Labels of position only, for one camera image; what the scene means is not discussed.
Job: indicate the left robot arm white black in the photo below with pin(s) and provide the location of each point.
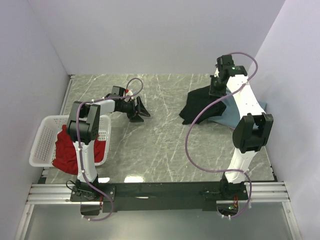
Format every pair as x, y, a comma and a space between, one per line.
83, 126

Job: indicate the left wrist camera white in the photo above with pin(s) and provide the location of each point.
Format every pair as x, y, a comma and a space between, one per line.
129, 93

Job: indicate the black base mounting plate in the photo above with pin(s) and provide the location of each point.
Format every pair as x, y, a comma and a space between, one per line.
145, 196

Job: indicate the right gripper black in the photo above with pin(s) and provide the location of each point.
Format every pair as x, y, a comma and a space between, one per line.
212, 91

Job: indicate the white plastic laundry basket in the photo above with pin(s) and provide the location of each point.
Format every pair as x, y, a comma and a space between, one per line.
43, 150

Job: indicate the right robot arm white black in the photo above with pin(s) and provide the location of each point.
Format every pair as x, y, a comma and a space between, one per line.
253, 129

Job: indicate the folded blue t shirt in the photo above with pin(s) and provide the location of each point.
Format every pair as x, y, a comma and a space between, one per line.
230, 117

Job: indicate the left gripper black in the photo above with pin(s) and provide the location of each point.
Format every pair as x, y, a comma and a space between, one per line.
136, 118

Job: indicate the aluminium rail frame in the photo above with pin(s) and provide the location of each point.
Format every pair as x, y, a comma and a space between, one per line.
58, 194

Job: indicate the black t shirt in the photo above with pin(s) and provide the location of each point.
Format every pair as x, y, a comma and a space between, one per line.
196, 101

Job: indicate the red t shirt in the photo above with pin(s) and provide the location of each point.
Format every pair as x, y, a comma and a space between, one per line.
65, 153

